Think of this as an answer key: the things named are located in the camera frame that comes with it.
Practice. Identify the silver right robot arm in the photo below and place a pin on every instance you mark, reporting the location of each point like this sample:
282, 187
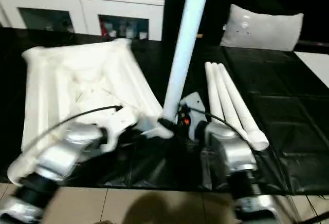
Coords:
231, 157

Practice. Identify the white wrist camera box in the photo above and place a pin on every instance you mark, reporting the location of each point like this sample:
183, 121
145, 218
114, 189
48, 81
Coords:
121, 121
193, 103

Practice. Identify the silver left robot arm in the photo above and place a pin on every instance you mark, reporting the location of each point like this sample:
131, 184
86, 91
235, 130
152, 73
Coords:
61, 157

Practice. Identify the grey pillow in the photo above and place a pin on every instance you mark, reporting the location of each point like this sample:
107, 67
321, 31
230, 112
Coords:
262, 26

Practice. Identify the black stand leg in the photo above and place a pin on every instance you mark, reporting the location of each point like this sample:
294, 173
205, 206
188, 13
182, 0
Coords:
317, 218

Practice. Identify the white plastic table top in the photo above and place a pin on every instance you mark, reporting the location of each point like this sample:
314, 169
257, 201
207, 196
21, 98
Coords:
67, 80

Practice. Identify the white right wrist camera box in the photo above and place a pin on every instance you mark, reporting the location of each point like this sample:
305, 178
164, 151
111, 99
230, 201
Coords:
193, 103

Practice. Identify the black work mat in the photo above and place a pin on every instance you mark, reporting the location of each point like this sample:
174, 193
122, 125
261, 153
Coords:
298, 106

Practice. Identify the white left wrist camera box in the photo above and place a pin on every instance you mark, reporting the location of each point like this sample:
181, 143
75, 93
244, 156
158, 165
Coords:
121, 121

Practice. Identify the small red bottle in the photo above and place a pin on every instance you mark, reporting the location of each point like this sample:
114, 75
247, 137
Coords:
104, 29

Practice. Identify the white flat panel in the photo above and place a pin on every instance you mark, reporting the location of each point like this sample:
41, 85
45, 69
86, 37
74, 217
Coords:
316, 67

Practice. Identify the white plastic table leg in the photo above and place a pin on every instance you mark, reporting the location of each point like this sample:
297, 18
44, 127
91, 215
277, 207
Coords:
245, 112
213, 90
226, 95
185, 39

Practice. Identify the white cabinet with glass doors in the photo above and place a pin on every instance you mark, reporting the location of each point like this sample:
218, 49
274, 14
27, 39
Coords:
56, 3

